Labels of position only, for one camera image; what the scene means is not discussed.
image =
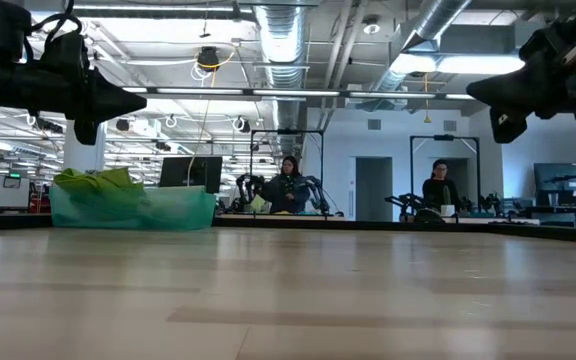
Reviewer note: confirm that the translucent teal plastic bin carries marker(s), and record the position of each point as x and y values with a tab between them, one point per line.
188	210

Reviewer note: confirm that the black ceiling-hung device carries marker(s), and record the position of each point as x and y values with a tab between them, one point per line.
209	57

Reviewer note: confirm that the red background object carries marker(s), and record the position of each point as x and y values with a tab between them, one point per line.
40	202

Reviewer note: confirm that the black table frame rim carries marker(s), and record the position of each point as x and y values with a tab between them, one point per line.
543	231

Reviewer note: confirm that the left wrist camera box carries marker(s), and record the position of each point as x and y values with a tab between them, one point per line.
63	55

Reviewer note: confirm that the cactus in white pot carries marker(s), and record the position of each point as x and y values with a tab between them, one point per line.
448	210

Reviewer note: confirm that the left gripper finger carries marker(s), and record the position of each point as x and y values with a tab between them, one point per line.
87	131
113	100

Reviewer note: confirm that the round ceiling sensor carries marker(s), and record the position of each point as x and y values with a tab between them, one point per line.
371	28

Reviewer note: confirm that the grey wall vent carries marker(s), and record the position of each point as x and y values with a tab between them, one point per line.
449	125
374	124

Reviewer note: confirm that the person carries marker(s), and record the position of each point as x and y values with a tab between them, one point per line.
435	192
288	192

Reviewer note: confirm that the dark computer monitor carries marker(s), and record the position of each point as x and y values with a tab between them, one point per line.
553	175

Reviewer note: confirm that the background lime cloth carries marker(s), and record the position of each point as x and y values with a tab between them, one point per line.
259	205

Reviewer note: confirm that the lime green microfiber towel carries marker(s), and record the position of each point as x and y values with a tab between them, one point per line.
108	182

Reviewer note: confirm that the black background station frame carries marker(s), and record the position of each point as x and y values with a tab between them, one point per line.
443	137
288	131

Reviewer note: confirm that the black background robot arms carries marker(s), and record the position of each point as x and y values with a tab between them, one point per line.
318	192
408	200

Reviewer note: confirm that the white square pillar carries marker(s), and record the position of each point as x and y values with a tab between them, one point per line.
85	155

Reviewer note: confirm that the grey door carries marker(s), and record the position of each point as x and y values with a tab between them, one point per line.
373	190

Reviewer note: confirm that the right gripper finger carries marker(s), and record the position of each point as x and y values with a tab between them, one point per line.
509	125
508	90

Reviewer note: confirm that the silver ventilation duct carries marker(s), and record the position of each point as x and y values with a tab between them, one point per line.
438	15
280	35

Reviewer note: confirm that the black computer monitor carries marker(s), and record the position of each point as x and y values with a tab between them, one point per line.
198	172

